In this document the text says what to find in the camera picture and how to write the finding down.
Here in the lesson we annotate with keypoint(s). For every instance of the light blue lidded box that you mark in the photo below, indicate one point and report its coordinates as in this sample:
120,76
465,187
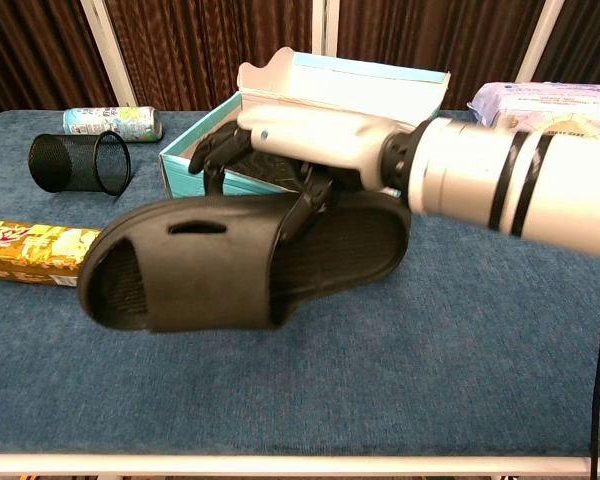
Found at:
350,85

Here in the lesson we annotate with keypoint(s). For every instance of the gold snack packet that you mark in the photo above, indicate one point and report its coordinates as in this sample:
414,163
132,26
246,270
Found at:
30,250

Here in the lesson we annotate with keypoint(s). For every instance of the light blue drink can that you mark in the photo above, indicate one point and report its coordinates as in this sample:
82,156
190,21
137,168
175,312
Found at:
115,122

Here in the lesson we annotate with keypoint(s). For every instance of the black rubber slipper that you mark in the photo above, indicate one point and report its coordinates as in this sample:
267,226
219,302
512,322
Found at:
205,270

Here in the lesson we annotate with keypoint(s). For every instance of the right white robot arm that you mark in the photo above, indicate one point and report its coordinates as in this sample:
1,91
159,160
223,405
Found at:
480,170

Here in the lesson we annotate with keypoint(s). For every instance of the black mesh pen holder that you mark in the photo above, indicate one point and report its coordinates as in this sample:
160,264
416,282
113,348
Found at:
65,162

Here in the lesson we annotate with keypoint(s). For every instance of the white partition frame post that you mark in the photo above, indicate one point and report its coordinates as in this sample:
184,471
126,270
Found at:
107,50
540,40
326,25

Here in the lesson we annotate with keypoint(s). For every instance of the pale purple wet wipes pack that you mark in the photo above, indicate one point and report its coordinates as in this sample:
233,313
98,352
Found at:
545,102

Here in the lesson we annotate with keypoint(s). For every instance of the dark blue table mat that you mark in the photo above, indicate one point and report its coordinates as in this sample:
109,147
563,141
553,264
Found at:
330,380

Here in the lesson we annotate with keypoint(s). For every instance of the dark brown pleated curtain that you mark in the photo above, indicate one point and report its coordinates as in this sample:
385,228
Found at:
30,50
430,35
205,50
590,35

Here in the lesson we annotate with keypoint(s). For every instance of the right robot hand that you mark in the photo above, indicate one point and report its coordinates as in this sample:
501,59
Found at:
320,137

